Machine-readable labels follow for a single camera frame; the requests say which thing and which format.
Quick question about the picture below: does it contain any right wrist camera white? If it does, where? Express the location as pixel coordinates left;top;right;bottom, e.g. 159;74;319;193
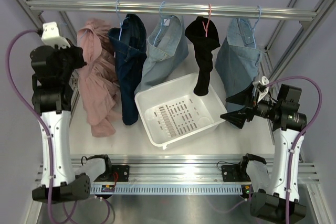
253;76;269;103

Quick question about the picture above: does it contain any pink wire hanger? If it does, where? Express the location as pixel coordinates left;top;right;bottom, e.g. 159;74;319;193
202;3;212;38

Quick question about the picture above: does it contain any dark blue denim skirt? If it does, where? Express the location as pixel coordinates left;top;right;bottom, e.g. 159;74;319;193
108;14;147;126

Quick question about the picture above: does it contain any black skirt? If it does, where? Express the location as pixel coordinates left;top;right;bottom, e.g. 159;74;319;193
185;16;220;96

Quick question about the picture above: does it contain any slotted cable duct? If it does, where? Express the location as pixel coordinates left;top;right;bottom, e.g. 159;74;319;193
90;184;243;195

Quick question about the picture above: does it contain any pink skirt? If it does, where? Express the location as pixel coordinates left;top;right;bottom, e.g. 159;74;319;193
77;18;121;137

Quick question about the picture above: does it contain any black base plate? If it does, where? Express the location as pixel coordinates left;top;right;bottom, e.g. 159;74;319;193
95;165;130;183
221;165;250;182

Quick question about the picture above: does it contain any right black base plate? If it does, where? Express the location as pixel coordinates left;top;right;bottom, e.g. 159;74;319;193
221;165;250;182

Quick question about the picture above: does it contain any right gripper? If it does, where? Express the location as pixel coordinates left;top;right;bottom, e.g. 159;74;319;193
221;81;280;129

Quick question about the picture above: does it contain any aluminium hanging rail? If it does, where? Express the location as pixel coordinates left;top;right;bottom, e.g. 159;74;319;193
38;0;317;22

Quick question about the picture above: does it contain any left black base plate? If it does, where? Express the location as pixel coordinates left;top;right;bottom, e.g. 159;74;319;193
95;165;130;183

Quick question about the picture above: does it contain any blue hanger far right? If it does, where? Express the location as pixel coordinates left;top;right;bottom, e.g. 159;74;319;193
237;5;262;51

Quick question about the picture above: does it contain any right aluminium frame post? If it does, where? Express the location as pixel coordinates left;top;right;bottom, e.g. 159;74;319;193
262;0;335;81

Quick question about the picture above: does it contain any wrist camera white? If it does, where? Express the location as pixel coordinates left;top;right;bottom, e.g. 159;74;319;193
253;76;269;103
37;22;71;49

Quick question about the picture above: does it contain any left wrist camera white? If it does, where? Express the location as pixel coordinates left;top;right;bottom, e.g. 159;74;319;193
37;22;71;49

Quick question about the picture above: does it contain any aluminium frame post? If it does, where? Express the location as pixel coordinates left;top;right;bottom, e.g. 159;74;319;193
0;0;82;83
262;0;335;81

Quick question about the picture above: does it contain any front aluminium rail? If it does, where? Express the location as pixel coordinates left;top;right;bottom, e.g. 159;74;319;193
35;154;321;184

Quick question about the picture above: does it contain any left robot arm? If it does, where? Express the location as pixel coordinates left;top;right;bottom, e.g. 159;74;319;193
30;46;113;204

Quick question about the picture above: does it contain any blue hanger of light denim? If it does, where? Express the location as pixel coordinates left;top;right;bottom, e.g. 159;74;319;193
153;1;165;47

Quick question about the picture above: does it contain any blue hanger of dark denim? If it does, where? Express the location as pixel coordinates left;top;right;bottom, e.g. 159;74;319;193
115;0;129;41

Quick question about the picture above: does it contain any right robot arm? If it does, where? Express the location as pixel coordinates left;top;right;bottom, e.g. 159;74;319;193
221;83;307;223

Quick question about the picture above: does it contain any white plastic basket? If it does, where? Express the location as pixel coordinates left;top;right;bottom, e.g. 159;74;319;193
135;73;227;150

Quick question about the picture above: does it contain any light blue denim skirt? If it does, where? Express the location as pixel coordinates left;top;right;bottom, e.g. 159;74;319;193
134;15;188;93

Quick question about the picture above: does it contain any left aluminium frame post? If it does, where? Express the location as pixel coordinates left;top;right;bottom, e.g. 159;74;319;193
0;0;82;83

